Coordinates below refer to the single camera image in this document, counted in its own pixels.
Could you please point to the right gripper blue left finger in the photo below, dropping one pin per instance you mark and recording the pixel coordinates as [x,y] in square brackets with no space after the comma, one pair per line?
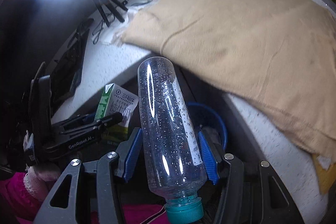
[128,152]

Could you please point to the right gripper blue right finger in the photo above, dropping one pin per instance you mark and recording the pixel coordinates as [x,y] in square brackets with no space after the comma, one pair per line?
[211,152]

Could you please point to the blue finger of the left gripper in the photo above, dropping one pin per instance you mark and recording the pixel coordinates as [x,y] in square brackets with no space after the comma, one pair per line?
[77,121]
[110,120]

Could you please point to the green white milk carton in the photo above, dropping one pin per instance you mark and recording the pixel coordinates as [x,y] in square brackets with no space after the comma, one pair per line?
[115,99]

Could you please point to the clear plastic bottle teal cap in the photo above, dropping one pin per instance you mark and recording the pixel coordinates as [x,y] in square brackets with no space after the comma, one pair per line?
[175,170]

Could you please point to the blue trash basket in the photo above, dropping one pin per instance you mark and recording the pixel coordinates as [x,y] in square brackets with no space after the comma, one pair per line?
[203,116]

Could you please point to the black tablet device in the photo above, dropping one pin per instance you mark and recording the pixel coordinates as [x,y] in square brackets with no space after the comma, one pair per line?
[66,76]

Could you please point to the tan towel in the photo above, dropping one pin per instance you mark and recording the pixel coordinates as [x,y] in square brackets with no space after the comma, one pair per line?
[279,55]

